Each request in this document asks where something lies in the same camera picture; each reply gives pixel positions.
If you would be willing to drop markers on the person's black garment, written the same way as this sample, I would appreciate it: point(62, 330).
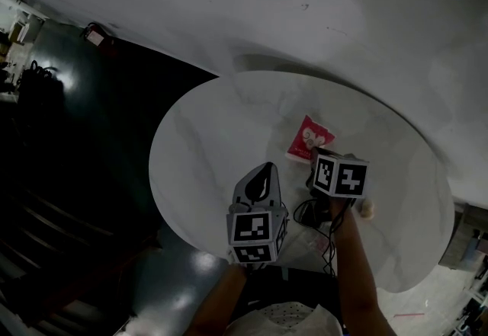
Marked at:
point(297, 285)

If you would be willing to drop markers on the white storage shelf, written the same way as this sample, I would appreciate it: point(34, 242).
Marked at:
point(17, 29)

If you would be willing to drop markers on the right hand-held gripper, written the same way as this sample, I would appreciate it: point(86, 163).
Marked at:
point(348, 178)

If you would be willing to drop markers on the black bag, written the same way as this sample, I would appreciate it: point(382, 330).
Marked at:
point(42, 83)

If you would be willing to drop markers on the white oval marble table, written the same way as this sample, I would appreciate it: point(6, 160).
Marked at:
point(206, 144)

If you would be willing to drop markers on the red snack packet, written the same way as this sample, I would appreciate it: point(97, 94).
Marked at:
point(307, 138)

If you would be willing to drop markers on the person's right forearm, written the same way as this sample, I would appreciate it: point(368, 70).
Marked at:
point(358, 281)

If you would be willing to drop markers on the small cream round object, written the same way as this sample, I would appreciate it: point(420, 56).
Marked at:
point(367, 210)

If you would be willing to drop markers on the person's left forearm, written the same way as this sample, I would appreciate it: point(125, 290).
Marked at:
point(213, 304)

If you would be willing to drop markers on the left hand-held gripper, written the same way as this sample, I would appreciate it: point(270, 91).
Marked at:
point(251, 228)

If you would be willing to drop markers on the red fire extinguisher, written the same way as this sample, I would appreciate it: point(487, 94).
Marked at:
point(97, 36)

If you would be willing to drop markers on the grey side desk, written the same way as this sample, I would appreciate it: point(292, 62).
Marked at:
point(465, 239)

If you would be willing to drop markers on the person's white dotted top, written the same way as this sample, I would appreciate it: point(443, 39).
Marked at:
point(282, 321)

